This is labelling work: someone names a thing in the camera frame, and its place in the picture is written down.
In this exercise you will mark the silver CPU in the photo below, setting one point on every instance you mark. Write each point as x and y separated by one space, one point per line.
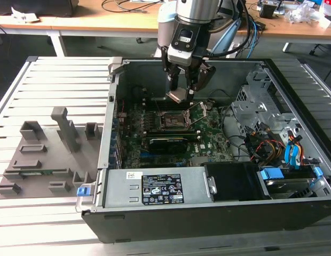
179 94

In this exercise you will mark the clear plastic bags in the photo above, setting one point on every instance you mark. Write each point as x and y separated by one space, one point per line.
301 13

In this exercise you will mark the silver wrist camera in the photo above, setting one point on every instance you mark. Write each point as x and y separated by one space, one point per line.
181 54

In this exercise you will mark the black plastic shroud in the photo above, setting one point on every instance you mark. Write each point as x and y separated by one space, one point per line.
232 181

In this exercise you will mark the wooden desk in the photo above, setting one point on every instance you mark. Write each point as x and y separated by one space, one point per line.
21 26
101 24

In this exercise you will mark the grey parts rack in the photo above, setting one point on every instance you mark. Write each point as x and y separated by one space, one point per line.
61 160

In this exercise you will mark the red and white box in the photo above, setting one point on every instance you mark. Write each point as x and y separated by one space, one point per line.
328 10

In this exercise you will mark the small black device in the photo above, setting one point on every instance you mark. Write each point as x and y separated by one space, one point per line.
268 12

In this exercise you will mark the black graphics card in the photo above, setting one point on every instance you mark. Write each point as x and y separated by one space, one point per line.
168 146

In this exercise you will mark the silver drive cage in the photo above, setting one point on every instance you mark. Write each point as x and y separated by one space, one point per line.
248 106

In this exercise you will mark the black box on desk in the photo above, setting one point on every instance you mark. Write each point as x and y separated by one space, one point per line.
242 10

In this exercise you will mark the green motherboard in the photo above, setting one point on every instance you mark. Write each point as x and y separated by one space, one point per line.
216 125

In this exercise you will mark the black RAM slot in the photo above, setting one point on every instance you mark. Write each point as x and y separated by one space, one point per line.
149 103
149 98
170 132
198 137

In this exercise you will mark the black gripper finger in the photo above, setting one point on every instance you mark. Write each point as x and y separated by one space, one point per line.
174 77
205 76

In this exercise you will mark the metal locking lever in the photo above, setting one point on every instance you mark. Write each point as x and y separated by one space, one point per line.
156 104

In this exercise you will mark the black and silver PC case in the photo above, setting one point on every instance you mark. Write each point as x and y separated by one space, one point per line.
208 226

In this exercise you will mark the white power strip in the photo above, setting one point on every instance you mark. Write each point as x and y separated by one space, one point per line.
235 51

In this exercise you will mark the hard disk in blue carrier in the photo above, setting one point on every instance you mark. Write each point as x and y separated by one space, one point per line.
285 186

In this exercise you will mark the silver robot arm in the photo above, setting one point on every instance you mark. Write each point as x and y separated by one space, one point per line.
197 10

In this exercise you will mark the green RAM stick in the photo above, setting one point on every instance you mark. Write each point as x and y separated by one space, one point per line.
34 173

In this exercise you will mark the blue case latch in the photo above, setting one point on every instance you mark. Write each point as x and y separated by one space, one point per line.
83 192

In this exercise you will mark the silver power supply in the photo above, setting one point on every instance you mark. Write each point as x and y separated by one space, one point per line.
120 186

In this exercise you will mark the crumpled white paper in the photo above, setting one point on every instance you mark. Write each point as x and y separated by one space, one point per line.
24 15

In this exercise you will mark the black bag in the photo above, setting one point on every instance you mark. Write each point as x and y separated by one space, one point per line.
48 6

